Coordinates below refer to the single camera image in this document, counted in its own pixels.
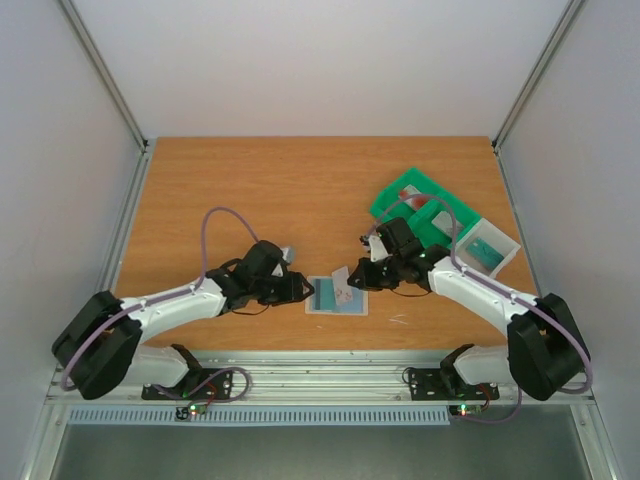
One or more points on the right small circuit board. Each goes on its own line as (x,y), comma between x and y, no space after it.
(467,410)

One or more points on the aluminium rail frame front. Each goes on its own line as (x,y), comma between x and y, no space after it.
(341,377)

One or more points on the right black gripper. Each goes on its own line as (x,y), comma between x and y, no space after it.
(373,275)

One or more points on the teal card in tray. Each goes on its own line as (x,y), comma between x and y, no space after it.
(484,253)

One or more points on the left aluminium frame post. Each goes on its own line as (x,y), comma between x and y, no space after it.
(85,39)

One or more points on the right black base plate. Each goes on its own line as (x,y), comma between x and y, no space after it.
(435,384)

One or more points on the green plastic sorting tray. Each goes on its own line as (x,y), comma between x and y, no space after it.
(420,221)

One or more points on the red white card in tray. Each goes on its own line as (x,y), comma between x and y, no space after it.
(412,197)

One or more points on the grey card in tray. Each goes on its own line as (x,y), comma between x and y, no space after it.
(444,223)

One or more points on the left small circuit board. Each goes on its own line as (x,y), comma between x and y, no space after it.
(190,412)

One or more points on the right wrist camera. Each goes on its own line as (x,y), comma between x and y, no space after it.
(375,247)

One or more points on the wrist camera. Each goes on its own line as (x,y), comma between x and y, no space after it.
(375,247)
(287,256)

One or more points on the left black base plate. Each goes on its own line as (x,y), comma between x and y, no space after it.
(196,385)

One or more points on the right aluminium frame post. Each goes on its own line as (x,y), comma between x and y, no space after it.
(551,47)

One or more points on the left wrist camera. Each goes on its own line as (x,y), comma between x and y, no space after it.
(287,256)

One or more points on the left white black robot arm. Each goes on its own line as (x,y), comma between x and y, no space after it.
(101,343)

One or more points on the grey slotted cable duct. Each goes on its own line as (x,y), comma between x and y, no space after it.
(261,416)

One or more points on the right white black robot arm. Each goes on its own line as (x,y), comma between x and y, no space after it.
(544,349)

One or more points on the white vip card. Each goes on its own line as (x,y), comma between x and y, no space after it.
(342,287)

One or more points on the small circuit board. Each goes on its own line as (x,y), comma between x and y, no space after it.
(190,412)
(467,410)

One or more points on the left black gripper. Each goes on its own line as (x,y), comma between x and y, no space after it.
(294,292)

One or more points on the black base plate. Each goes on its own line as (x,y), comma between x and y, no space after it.
(435,384)
(196,385)

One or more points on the beige card holder wallet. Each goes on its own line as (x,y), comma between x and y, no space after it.
(357,307)

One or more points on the aluminium frame post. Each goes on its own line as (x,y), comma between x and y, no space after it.
(551,47)
(85,39)

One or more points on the teal card with stripe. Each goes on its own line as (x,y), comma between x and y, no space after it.
(323,299)

